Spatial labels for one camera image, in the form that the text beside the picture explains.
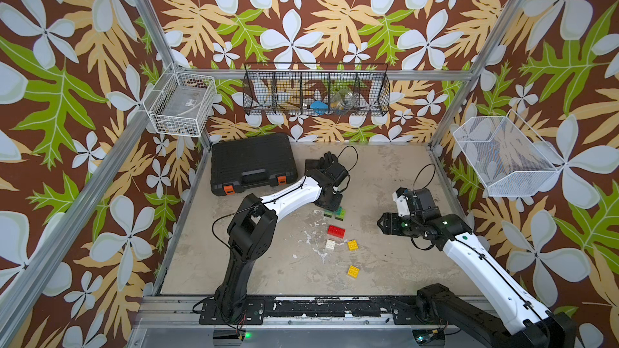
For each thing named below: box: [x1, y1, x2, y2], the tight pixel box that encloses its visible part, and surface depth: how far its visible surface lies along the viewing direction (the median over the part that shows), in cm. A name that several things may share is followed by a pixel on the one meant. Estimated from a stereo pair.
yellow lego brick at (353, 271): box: [347, 265, 361, 279], surface depth 82 cm
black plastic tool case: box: [211, 134, 299, 197], surface depth 105 cm
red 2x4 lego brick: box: [327, 224, 346, 240], surface depth 92 cm
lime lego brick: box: [335, 206, 346, 222], surface depth 95 cm
